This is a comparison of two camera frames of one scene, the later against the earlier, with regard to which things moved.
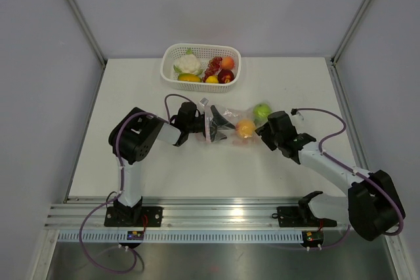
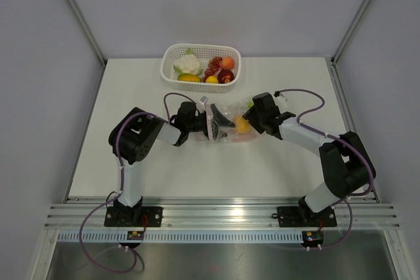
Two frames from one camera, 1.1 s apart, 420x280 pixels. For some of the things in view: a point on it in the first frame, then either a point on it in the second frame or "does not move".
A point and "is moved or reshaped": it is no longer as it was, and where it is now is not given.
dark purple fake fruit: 225,76 does not move
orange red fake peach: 227,63 does not move
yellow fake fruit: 212,79 does not move
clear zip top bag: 245,120 is moved or reshaped
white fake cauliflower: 188,63 does not move
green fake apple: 260,112 is moved or reshaped
